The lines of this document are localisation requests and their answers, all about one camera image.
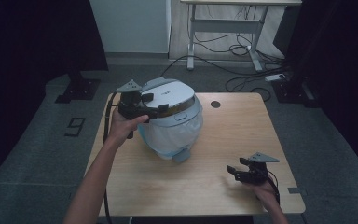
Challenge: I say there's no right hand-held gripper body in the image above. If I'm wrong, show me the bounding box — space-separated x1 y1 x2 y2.
234 151 280 185

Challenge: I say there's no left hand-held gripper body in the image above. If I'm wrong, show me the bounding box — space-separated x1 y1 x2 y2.
116 79 157 120

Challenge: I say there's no white lidded trash bin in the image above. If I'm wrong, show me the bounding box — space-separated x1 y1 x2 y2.
136 77 204 164

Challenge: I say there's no person's right hand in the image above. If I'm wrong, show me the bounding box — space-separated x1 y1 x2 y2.
245 180 280 208

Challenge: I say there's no person's left hand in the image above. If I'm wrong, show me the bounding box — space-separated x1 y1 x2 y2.
106 109 150 147

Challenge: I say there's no white trash bag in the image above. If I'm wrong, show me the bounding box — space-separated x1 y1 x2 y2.
137 111 203 157

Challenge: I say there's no black stand base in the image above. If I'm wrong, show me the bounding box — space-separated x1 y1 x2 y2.
271 77 321 109
54 70 102 105

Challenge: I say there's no black tape floor marker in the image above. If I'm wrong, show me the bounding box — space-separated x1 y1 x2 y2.
63 117 87 138

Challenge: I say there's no white power strip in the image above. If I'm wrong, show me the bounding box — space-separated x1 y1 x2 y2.
264 73 287 83

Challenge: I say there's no black curtain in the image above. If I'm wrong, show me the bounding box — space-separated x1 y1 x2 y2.
0 0 109 190
273 0 358 174

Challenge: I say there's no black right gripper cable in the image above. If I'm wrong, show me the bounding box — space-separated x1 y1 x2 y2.
268 171 282 205

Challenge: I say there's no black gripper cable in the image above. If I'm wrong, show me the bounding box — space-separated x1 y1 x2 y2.
268 171 282 205
103 91 119 224

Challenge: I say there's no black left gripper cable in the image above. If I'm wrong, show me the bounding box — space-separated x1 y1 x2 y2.
103 91 119 224

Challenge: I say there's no tangle of black floor cables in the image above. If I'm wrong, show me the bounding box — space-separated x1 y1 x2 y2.
159 6 290 103

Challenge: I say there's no white desk frame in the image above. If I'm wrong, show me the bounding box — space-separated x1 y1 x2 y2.
180 0 303 73

